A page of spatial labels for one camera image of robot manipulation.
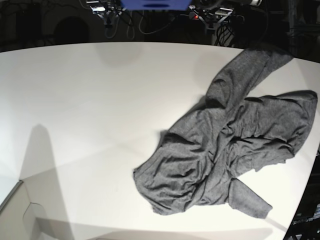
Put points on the blue box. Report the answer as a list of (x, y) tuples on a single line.
[(141, 5)]

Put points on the grey cardboard box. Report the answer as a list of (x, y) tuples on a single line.
[(21, 219)]

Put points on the black power strip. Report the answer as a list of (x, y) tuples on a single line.
[(222, 15)]

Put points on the grey t-shirt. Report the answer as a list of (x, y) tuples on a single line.
[(202, 156)]

